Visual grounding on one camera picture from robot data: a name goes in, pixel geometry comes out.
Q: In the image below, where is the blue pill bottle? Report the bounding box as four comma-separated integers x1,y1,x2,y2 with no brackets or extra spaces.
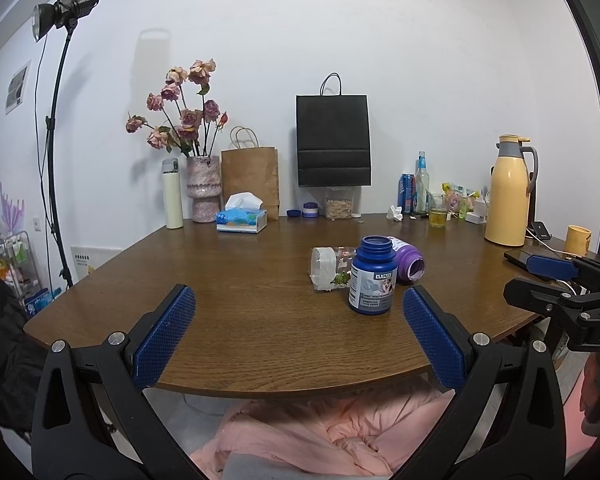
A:
348,235,396,315

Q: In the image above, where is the small yellow cup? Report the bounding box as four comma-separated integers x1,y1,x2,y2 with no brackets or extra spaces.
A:
565,224,592,257

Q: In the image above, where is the black smartphone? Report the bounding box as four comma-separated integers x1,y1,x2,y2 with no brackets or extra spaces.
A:
504,248,531,272

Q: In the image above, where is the yellow thermos jug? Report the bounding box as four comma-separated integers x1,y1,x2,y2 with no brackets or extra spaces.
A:
484,134,539,247

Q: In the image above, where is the purple pill bottle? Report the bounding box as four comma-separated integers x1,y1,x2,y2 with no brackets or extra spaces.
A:
389,236,426,283

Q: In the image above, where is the glass of yellow liquid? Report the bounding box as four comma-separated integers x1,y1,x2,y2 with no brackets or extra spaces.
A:
428,193,449,229

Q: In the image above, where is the pink cloth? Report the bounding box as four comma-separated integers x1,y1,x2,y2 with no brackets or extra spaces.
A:
190,377,454,479

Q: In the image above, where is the clear glass bottle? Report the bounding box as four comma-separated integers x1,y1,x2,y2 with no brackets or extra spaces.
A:
414,151,429,217

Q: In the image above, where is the blue drink can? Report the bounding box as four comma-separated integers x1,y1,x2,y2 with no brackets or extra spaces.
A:
398,174,415,216

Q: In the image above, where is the crumpled white tissue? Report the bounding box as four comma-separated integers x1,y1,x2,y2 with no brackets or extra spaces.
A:
386,205,403,222

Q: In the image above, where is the clear jar with oats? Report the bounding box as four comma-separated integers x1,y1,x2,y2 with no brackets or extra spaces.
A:
324,188,354,220

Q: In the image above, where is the black paper bag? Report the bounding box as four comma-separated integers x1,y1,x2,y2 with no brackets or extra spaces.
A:
296,91,372,188

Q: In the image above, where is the cream thermos bottle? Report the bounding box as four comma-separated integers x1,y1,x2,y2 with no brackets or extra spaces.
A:
162,157,184,230

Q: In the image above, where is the blue tissue box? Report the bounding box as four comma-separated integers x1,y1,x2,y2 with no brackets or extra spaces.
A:
215,192,268,234

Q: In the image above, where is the pink ceramic vase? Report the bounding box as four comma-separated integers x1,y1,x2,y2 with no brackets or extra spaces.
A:
186,155,222,223

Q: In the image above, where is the brown paper bag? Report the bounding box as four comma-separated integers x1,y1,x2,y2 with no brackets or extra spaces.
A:
221,126,280,220

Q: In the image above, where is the dried pink rose bouquet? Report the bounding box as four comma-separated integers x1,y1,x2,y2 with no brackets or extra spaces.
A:
124,58,228,158

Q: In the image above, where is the studio light on stand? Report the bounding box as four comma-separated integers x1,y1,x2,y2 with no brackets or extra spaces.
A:
31,0,100,288

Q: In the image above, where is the white charging cable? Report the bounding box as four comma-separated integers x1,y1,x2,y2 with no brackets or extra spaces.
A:
526,228,571,257

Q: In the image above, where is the wire storage rack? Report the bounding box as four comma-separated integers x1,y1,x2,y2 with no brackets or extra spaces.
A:
0,231,47,314

